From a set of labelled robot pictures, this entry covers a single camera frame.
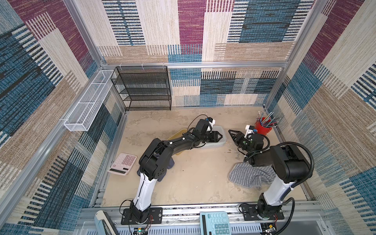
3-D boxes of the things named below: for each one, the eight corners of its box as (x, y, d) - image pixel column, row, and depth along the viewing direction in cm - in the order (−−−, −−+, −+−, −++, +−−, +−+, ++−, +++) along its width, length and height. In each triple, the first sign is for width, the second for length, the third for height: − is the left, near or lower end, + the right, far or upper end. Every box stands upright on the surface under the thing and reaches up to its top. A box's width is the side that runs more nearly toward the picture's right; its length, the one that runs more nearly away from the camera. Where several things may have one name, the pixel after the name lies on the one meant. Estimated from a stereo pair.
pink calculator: (110, 173, 90) (107, 170, 86) (121, 154, 98) (118, 151, 94) (127, 177, 88) (125, 175, 85) (137, 158, 96) (135, 155, 93)
